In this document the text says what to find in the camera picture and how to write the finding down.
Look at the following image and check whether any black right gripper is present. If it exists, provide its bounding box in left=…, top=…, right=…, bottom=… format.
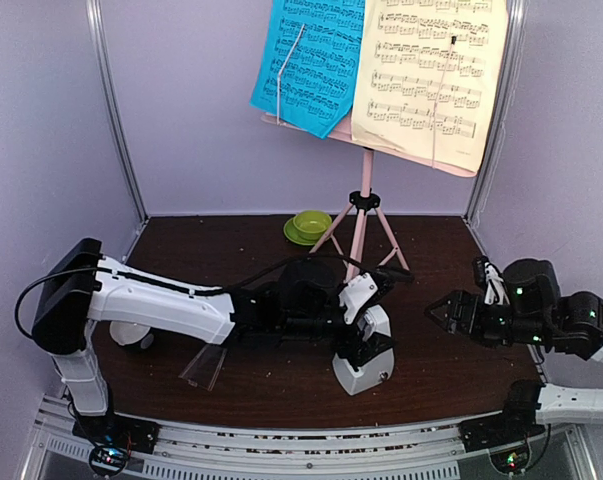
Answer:
left=424, top=290, right=551, bottom=347

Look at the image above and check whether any white metronome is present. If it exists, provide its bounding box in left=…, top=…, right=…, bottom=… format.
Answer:
left=332, top=305, right=395, bottom=396

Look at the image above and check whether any pink music stand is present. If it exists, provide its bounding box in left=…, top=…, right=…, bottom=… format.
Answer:
left=258, top=112, right=480, bottom=281

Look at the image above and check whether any clear metronome front cover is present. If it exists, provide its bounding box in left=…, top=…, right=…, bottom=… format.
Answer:
left=179, top=344, right=227, bottom=391

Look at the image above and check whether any yellow sheet music page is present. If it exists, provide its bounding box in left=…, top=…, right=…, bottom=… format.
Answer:
left=350, top=0, right=509, bottom=176

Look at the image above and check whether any blue sheet music page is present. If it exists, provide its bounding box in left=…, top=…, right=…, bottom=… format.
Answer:
left=250, top=0, right=365, bottom=139

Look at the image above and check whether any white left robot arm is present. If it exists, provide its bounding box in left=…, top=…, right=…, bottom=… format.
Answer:
left=26, top=238, right=413, bottom=444

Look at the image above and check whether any green bowl with saucer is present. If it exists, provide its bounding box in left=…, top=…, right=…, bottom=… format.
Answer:
left=283, top=210, right=332, bottom=246

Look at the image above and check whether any white and dark bowl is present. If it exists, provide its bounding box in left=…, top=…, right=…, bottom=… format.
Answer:
left=109, top=322, right=155, bottom=353

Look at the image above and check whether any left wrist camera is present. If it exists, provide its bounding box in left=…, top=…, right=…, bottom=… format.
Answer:
left=338, top=273, right=378, bottom=325

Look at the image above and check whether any aluminium front rail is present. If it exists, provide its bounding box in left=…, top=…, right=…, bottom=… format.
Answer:
left=16, top=396, right=598, bottom=479

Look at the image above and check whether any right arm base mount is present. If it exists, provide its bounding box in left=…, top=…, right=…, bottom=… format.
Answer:
left=458, top=413, right=550, bottom=478

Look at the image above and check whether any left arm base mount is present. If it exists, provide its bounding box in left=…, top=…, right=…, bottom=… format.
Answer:
left=72, top=415, right=160, bottom=477

